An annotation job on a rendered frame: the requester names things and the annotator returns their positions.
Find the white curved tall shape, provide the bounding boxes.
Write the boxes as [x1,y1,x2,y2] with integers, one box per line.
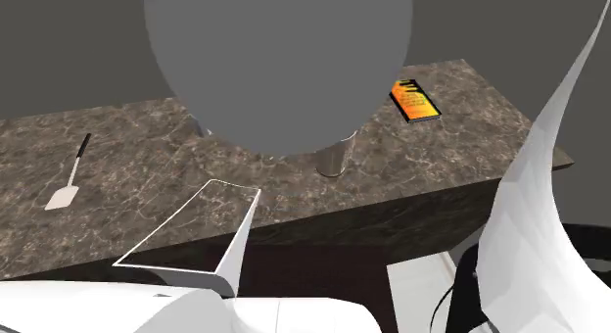
[476,0,611,333]

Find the white rounded low shape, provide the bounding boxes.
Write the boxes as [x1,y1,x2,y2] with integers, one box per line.
[0,279,384,333]

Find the orange and black book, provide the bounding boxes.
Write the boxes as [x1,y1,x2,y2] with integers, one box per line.
[388,77,443,124]

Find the white spatula with black handle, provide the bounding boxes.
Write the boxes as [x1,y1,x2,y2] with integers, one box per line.
[44,132,93,212]

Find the white thin-walled open box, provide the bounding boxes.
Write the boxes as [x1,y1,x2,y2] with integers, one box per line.
[112,177,262,299]

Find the silver metal cylinder cup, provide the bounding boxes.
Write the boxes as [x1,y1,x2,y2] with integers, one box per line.
[314,129,358,178]

